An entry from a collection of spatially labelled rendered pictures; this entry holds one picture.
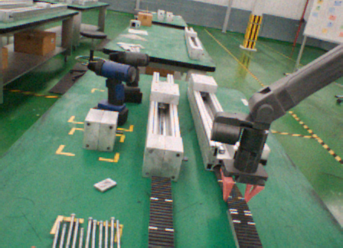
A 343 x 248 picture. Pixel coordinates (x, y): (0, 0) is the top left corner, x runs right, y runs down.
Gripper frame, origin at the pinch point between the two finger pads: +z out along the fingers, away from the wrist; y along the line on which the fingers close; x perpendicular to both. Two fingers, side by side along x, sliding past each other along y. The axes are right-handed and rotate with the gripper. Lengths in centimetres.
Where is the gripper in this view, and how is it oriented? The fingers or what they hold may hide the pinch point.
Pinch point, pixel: (235, 198)
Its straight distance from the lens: 84.3
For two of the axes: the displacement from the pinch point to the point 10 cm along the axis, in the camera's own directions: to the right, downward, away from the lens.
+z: -1.7, 9.1, 3.7
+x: 0.3, 3.8, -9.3
